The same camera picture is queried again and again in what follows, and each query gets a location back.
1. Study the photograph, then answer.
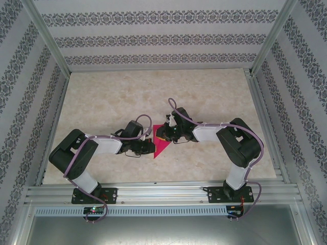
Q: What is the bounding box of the slotted grey cable duct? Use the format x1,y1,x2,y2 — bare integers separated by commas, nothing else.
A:
34,206,228,217

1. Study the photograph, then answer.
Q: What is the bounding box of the left circuit board green light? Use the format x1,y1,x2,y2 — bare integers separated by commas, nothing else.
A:
83,206,106,215

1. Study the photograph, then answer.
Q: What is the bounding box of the aluminium frame post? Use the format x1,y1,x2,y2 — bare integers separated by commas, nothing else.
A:
21,0,72,75
251,0,298,75

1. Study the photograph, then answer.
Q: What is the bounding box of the pink paper sheet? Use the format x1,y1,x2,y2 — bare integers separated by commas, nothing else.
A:
152,124,171,159

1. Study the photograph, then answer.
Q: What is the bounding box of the aluminium front rail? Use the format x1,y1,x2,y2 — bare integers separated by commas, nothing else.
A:
24,180,305,205

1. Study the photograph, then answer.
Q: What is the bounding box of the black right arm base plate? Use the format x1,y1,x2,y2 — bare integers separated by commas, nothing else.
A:
207,185,255,204

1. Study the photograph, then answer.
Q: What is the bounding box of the aluminium side rail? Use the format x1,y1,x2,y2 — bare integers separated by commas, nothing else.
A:
244,68,291,183
35,73,72,186

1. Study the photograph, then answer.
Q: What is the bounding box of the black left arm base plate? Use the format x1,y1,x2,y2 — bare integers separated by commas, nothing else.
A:
71,187,119,205

